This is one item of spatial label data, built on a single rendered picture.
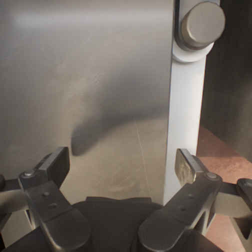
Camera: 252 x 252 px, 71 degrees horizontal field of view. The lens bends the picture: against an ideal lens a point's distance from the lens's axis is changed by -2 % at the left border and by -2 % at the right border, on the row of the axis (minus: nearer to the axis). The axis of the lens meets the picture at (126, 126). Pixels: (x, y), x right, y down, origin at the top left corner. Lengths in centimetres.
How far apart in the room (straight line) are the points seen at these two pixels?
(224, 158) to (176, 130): 110
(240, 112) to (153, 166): 38
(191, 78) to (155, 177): 10
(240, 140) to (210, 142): 70
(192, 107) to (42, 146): 14
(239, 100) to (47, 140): 45
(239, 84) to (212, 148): 75
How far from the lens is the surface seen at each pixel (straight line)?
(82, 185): 18
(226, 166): 133
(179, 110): 19
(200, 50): 18
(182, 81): 19
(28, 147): 18
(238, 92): 53
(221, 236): 169
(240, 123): 51
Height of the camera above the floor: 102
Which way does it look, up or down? 73 degrees down
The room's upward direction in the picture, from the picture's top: 178 degrees counter-clockwise
